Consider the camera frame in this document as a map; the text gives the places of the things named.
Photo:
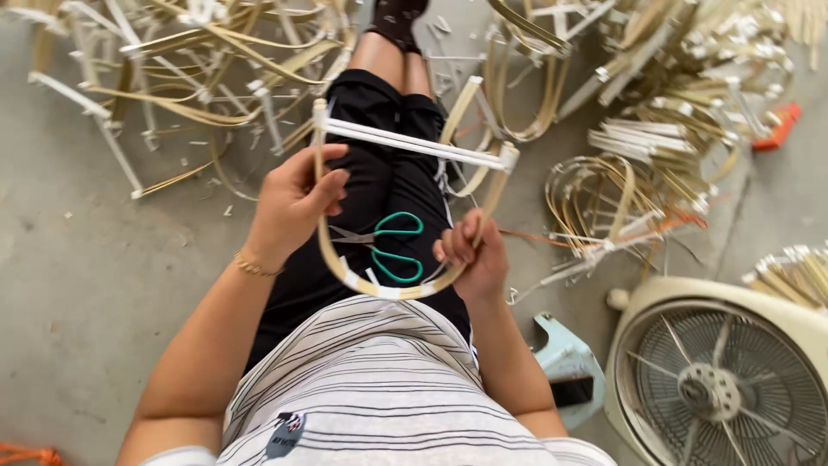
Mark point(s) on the person's left hand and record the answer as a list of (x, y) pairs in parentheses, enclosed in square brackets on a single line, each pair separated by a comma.
[(284, 207)]

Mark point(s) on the person's right hand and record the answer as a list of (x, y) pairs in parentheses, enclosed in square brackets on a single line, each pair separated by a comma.
[(486, 262)]

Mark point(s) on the person's right fingers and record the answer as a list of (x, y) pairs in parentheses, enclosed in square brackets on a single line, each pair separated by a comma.
[(456, 243)]

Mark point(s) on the bent bamboo hoop frame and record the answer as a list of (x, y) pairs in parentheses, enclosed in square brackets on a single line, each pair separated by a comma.
[(414, 143)]

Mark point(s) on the black shorts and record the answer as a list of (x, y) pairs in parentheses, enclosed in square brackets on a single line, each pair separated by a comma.
[(375, 187)]

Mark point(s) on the light blue plastic stool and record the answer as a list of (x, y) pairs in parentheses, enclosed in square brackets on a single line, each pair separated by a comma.
[(566, 356)]

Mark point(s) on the white striped shirt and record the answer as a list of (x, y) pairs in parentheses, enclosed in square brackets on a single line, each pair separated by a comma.
[(381, 388)]

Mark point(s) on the black phone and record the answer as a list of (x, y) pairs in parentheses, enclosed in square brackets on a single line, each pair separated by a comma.
[(572, 391)]

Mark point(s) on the person's legs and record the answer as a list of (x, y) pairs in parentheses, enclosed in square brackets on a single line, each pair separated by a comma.
[(388, 61)]

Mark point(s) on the black patterned sock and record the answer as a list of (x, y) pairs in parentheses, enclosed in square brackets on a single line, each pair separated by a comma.
[(396, 22)]

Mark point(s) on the tall heap of bamboo frames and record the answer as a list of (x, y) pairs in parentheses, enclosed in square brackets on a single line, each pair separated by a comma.
[(653, 97)]

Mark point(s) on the beige box fan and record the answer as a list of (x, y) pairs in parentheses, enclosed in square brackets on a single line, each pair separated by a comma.
[(718, 382)]

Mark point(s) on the sprawling heap of bamboo frames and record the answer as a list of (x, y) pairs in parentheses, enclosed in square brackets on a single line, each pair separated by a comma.
[(187, 77)]

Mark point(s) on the bundle of bamboo sticks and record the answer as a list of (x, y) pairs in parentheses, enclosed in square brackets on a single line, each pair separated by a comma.
[(792, 275)]

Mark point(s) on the orange tape dispenser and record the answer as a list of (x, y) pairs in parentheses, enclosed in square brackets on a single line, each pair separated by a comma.
[(778, 128)]

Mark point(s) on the small bamboo frame with tape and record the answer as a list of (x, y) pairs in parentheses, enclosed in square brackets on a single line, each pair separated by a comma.
[(460, 113)]

